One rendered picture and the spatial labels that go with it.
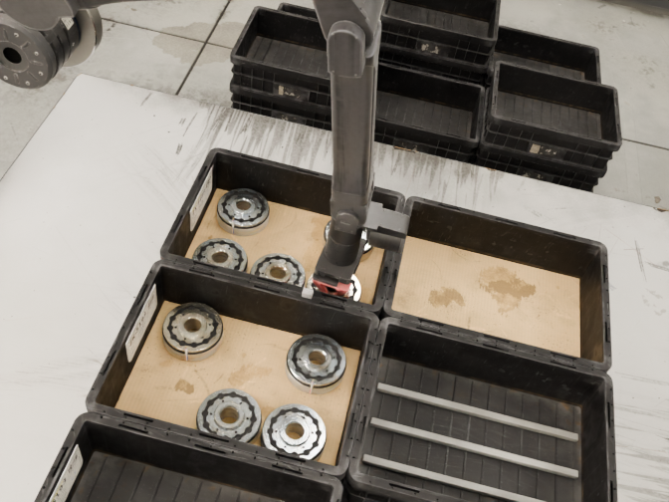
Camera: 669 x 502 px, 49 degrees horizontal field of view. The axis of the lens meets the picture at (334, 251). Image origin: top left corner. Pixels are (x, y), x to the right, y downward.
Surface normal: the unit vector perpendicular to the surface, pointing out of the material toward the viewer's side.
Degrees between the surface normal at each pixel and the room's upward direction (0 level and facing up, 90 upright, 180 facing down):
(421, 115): 0
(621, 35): 0
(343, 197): 102
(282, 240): 0
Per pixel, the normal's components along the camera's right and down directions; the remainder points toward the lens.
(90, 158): 0.13, -0.64
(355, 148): -0.17, 0.86
